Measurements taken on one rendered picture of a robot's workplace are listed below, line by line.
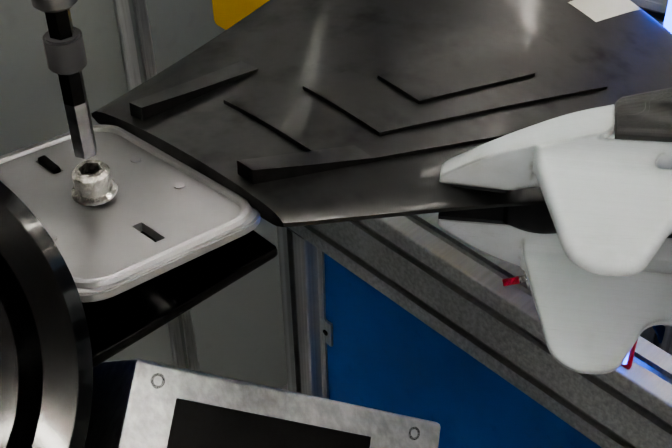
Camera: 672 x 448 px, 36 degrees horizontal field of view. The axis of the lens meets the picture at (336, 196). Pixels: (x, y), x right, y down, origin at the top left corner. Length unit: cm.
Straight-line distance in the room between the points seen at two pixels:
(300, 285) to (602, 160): 68
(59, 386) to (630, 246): 15
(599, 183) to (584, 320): 5
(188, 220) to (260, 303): 131
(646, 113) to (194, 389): 21
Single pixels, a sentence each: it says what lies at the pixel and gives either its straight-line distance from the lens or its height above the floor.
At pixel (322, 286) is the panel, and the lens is 97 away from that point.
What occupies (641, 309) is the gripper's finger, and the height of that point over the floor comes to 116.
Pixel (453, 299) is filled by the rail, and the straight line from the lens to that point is 81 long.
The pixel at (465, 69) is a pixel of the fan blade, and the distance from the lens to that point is 38.
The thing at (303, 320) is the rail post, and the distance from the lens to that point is 101.
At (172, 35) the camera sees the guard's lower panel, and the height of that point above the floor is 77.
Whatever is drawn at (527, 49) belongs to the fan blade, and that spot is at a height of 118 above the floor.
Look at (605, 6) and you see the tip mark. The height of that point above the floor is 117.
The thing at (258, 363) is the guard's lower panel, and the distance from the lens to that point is 170.
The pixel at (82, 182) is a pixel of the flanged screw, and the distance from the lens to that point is 31.
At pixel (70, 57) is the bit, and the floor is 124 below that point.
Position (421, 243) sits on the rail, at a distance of 80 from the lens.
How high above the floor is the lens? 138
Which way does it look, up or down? 38 degrees down
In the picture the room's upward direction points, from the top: 1 degrees counter-clockwise
